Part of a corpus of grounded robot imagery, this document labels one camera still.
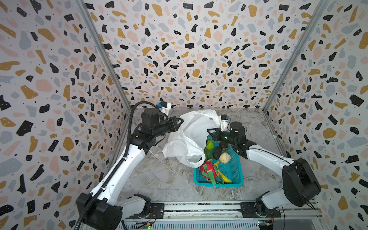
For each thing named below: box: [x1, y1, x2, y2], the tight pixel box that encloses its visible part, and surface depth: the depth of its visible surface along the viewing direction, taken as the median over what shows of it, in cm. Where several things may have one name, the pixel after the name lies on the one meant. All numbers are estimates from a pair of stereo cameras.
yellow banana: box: [213, 161, 233, 184], surface depth 84 cm
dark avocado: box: [213, 146, 222, 160], surface depth 93 cm
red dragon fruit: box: [199, 160, 225, 188], surface depth 80 cm
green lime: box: [206, 139, 215, 151], surface depth 95 cm
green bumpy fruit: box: [205, 149, 214, 161], surface depth 91 cm
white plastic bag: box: [162, 109, 221, 168], surface depth 81 cm
